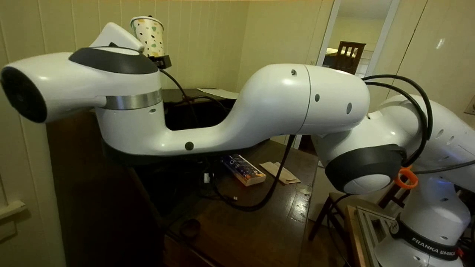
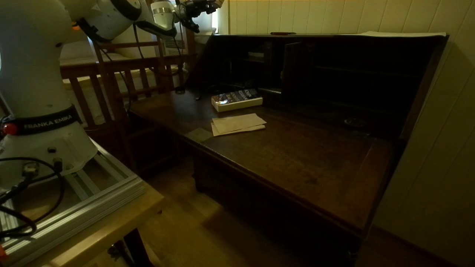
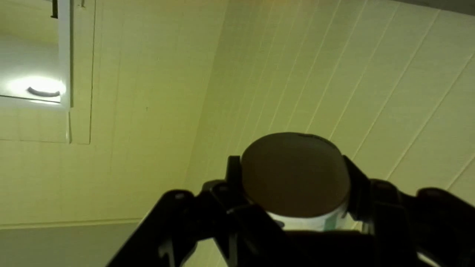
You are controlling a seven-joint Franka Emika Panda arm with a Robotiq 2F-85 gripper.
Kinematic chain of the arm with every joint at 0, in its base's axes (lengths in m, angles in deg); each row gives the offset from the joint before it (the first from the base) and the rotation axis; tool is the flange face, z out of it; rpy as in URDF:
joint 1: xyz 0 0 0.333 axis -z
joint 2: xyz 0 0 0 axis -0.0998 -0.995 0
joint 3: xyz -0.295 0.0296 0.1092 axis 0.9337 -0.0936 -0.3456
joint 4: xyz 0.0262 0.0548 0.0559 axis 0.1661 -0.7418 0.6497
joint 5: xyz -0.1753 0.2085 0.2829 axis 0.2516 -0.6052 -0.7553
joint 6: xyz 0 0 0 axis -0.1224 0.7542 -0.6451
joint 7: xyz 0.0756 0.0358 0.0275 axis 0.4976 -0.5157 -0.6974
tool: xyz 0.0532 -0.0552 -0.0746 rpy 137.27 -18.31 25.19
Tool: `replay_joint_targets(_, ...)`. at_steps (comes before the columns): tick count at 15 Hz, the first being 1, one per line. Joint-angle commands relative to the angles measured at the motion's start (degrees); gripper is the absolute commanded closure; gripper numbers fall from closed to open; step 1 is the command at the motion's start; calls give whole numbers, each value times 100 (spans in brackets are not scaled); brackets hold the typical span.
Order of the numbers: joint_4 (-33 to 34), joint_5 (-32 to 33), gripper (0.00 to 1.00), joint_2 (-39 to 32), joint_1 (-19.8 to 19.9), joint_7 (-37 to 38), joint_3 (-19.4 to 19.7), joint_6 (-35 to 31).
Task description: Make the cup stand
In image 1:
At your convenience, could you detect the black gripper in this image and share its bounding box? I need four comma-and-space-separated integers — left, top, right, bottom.
147, 54, 173, 70

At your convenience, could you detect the spotted paper cup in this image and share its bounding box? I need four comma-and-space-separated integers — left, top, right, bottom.
129, 14, 166, 60

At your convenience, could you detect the white paper sheet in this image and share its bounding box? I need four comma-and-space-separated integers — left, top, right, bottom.
196, 87, 240, 101

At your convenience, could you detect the calculator with grey keys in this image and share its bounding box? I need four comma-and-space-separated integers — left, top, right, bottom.
219, 153, 268, 189

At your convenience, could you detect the dark wooden secretary desk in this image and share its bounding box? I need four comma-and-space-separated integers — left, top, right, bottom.
44, 88, 319, 267

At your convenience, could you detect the dark wooden chair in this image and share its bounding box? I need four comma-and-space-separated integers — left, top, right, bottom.
323, 41, 368, 76

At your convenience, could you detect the orange plastic clip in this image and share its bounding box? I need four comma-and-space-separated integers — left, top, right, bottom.
393, 167, 420, 193

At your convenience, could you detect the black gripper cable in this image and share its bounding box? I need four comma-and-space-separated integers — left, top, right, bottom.
157, 67, 298, 214

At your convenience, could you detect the white door frame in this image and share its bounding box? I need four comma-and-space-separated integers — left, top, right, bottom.
313, 0, 402, 95

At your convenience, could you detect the white wall ledge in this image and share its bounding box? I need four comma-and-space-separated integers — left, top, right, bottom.
0, 199, 29, 244

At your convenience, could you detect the black cable over arm joint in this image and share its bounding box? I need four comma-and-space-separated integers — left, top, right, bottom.
360, 73, 475, 177

